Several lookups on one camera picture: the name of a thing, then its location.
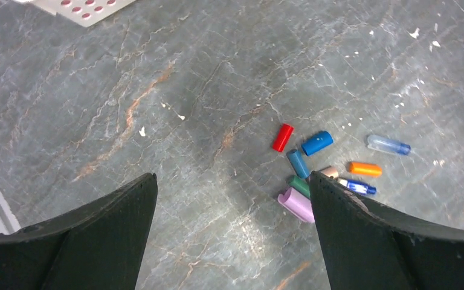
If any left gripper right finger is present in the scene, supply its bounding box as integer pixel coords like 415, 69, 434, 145
309, 172, 464, 289

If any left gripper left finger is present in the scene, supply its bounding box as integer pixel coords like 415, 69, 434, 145
0, 173, 158, 289

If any blue white pen cap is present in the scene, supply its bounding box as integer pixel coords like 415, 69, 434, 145
337, 178, 377, 195

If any pink highlighter cap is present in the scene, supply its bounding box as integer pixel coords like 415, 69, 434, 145
277, 187, 315, 224

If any orange pen cap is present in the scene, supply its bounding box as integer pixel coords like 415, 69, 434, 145
348, 161, 382, 178

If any peach pen cap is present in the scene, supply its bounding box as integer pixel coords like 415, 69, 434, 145
320, 166, 339, 179

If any green pen cap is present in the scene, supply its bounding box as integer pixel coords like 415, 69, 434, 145
288, 175, 310, 199

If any light blue cap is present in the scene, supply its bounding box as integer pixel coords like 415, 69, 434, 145
286, 149, 311, 179

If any clear blue long cap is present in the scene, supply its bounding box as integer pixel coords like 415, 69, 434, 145
367, 134, 411, 155

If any medium blue pen cap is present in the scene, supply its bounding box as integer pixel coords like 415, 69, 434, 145
301, 130, 334, 156

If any red pen cap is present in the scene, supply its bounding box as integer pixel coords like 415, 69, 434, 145
272, 123, 294, 152

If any white plastic basket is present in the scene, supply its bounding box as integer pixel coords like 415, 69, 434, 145
15, 0, 135, 27

